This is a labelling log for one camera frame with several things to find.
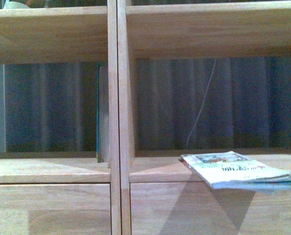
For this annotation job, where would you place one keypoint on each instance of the light wooden bookshelf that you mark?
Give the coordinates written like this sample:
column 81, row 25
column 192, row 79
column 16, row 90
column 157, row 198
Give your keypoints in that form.
column 160, row 31

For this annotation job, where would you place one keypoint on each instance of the dark pleated curtain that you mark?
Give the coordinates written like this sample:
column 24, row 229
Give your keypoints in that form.
column 181, row 104

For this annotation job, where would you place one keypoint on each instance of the upper left wooden drawer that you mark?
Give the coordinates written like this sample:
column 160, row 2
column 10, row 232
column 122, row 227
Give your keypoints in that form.
column 55, row 209

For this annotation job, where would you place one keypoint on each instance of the pale green object on shelf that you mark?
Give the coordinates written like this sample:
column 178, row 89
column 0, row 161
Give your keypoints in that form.
column 14, row 5

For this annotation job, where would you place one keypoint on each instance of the green upright book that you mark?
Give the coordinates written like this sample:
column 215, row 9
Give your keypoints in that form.
column 102, row 119

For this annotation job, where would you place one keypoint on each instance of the upper right wooden drawer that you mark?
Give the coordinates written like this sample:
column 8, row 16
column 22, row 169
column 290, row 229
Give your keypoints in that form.
column 192, row 208

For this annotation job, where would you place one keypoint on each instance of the wooden drawer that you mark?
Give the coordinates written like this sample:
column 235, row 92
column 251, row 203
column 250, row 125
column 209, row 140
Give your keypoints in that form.
column 55, row 209
column 192, row 208

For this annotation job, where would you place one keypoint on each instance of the white illustrated paperback book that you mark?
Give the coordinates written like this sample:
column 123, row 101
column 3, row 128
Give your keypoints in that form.
column 231, row 170

